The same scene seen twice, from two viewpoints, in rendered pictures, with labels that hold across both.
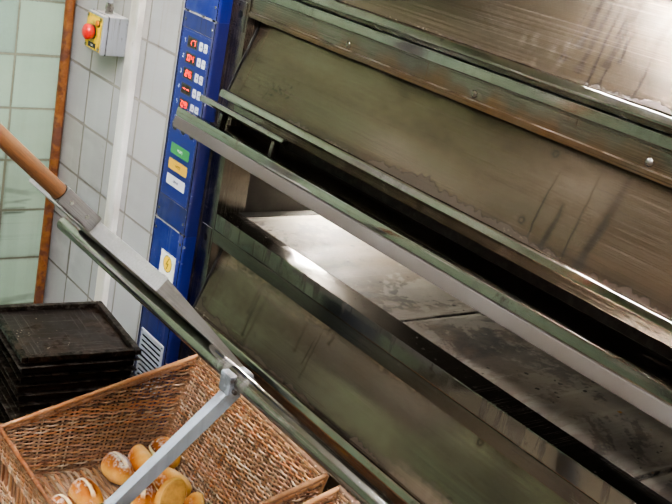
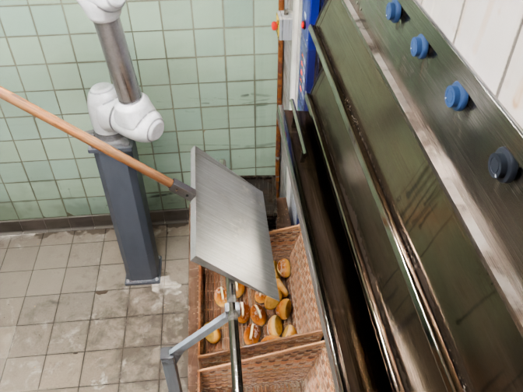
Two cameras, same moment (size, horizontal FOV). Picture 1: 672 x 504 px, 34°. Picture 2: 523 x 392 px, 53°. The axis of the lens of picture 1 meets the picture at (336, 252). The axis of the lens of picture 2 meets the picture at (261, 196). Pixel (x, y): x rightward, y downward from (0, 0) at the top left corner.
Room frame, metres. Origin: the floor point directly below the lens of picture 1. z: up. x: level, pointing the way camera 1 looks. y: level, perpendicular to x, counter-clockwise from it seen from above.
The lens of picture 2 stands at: (0.86, -0.49, 2.47)
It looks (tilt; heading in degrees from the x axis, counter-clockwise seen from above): 42 degrees down; 34
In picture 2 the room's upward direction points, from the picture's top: straight up
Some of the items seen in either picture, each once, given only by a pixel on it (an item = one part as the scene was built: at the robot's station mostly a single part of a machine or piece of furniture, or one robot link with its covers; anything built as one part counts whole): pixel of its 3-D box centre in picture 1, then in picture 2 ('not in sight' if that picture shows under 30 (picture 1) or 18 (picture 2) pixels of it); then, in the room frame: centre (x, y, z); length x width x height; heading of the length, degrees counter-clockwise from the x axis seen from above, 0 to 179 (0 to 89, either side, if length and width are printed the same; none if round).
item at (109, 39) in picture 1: (105, 32); (285, 25); (2.80, 0.70, 1.46); 0.10 x 0.07 x 0.10; 40
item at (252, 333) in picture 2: not in sight; (251, 333); (1.85, 0.23, 0.62); 0.10 x 0.07 x 0.05; 24
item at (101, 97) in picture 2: not in sight; (107, 106); (2.17, 1.25, 1.17); 0.18 x 0.16 x 0.22; 90
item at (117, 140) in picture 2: not in sight; (107, 131); (2.16, 1.28, 1.03); 0.22 x 0.18 x 0.06; 129
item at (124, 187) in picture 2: not in sight; (130, 211); (2.17, 1.26, 0.50); 0.21 x 0.21 x 1.00; 39
